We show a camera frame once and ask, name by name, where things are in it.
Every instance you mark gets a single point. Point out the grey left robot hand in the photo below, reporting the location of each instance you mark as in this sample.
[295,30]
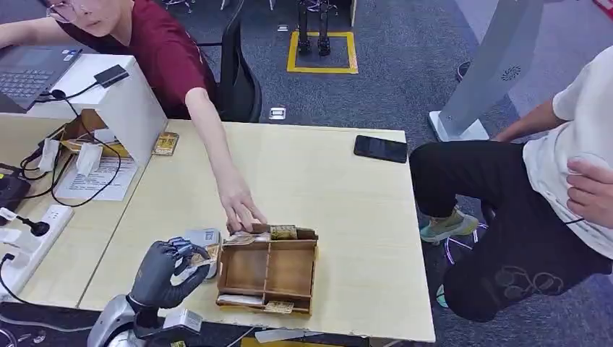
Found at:
[158,280]

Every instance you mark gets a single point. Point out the patterned playing card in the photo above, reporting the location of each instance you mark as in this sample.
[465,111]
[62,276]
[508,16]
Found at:
[214,251]

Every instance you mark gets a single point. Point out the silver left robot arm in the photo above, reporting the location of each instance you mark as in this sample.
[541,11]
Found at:
[107,323]

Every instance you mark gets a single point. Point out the grey pocket card reader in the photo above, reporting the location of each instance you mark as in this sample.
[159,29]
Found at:
[203,235]

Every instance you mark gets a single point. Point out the printed paper sheet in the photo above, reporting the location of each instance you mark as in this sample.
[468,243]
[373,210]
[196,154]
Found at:
[98,184]

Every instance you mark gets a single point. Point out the white power strip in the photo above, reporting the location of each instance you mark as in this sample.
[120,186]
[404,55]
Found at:
[55,215]

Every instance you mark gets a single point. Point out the cards in narrow box slot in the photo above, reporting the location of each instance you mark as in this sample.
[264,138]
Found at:
[279,307]

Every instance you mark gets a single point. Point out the black power plug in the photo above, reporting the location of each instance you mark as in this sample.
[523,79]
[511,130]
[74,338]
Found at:
[39,228]

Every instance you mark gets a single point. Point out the wooden card box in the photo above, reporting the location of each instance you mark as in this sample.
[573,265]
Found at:
[287,273]

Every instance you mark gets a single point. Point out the cards in wide box slot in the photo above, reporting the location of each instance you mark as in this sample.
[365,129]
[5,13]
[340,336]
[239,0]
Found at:
[283,232]

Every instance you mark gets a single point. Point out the black desk device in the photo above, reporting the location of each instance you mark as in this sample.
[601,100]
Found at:
[12,191]

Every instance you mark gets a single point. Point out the brown cardboard box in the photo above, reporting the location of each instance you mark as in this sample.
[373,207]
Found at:
[81,127]

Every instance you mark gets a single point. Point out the white box stand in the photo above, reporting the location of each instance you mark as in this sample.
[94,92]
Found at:
[129,110]

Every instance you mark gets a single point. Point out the metal floor socket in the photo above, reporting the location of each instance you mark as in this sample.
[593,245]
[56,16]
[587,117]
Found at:
[277,113]

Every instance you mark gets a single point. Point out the black office chair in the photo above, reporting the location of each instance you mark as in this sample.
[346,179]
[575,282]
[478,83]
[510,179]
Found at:
[239,91]

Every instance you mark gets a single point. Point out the small black adapter box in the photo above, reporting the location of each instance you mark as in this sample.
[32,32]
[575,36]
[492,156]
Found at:
[111,75]

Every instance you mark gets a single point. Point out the person at the laptop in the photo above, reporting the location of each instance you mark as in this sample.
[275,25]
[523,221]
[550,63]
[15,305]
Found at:
[163,52]

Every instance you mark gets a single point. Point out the dark grey laptop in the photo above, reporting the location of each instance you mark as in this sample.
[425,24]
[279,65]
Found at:
[26,72]

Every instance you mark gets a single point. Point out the black smartphone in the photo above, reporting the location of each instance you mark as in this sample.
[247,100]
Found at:
[380,149]

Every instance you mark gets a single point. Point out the small floor plate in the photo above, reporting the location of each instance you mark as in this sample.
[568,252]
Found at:
[283,28]

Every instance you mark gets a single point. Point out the black robot legs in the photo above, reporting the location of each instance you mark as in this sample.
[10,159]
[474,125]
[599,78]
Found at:
[323,28]

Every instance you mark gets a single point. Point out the person on the side seat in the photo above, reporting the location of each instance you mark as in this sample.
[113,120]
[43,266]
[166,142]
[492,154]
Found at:
[503,191]

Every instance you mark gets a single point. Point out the black shoe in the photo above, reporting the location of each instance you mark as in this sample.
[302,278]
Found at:
[462,70]

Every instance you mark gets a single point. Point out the white floor stand pillar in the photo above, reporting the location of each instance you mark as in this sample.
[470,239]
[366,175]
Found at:
[493,62]

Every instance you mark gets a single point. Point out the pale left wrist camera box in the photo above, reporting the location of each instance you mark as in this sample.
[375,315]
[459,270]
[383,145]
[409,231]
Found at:
[184,321]

